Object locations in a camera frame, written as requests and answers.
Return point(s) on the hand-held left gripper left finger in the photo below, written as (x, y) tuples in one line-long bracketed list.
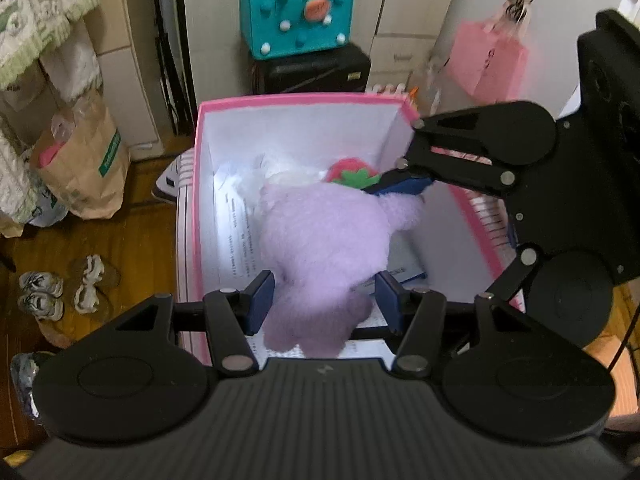
[(260, 302)]

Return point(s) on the white grey sneakers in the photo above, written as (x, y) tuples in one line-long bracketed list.
[(42, 292)]

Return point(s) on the white printed paper sheet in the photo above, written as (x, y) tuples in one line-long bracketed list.
[(240, 240)]

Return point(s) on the white brown slippers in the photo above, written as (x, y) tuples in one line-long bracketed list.
[(92, 282)]

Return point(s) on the pink shopping bag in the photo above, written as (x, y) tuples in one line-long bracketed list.
[(490, 65)]

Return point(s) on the beige wardrobe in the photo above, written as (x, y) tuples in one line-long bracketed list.
[(390, 10)]

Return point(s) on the purple plush toy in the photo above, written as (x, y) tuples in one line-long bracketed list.
[(325, 250)]

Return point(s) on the strawberry plush toy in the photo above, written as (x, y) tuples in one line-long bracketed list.
[(350, 171)]

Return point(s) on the brown paper bag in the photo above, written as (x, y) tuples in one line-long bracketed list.
[(90, 170)]

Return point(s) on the pink cardboard box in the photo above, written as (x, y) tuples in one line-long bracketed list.
[(470, 230)]

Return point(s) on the white mesh bath sponge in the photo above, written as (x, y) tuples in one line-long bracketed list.
[(280, 170)]

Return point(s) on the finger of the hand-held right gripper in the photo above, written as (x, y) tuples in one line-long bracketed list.
[(400, 186), (510, 275)]

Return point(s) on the blue white tissue packet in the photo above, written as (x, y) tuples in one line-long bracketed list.
[(407, 265)]

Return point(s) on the black suitcase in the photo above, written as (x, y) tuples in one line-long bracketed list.
[(310, 72)]

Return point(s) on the black clothes rack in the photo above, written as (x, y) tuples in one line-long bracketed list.
[(170, 60)]

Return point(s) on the teal felt handbag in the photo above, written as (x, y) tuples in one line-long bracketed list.
[(295, 15)]

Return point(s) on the crumpled clear plastic bag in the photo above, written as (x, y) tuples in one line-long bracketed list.
[(25, 385)]

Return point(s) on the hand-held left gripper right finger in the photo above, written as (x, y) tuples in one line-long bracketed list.
[(389, 305)]

